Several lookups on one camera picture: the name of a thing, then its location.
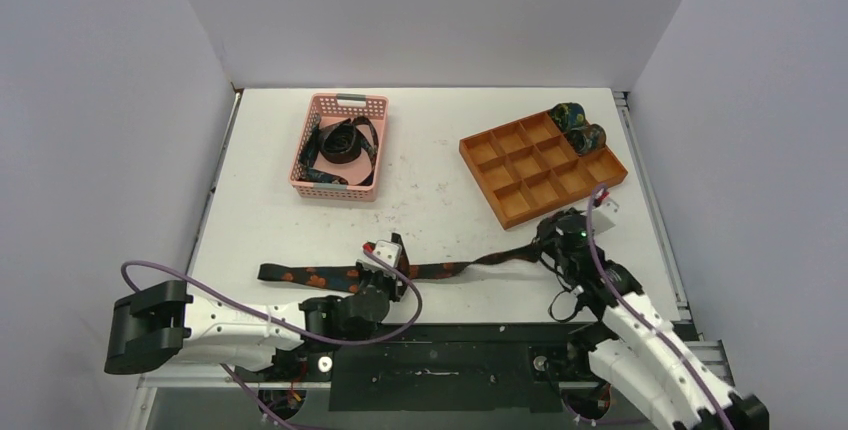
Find black orange floral tie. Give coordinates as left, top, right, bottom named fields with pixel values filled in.
left=257, top=243, right=541, bottom=293

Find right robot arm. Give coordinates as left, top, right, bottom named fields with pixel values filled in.
left=534, top=209, right=770, bottom=429

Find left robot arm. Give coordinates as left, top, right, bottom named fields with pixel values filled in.
left=104, top=234, right=418, bottom=381

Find orange divided tray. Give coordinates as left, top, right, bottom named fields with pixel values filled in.
left=459, top=111, right=628, bottom=230

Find rolled dark floral tie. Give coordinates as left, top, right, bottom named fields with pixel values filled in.
left=565, top=124, right=607, bottom=156

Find rolled blue green tie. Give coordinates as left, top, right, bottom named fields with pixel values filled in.
left=547, top=102, right=588, bottom=134

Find dark tie in basket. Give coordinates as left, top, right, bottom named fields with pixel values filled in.
left=297, top=116, right=379, bottom=186

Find pink plastic basket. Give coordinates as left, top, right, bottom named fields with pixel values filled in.
left=289, top=93, right=389, bottom=202

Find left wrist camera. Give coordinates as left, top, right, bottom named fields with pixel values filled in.
left=358, top=240, right=393, bottom=276

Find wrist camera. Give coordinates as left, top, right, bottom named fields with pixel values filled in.
left=591, top=189, right=621, bottom=235
left=358, top=240, right=393, bottom=276

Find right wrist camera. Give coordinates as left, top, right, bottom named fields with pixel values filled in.
left=591, top=189, right=621, bottom=235

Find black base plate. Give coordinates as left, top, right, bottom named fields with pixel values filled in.
left=235, top=323, right=614, bottom=416

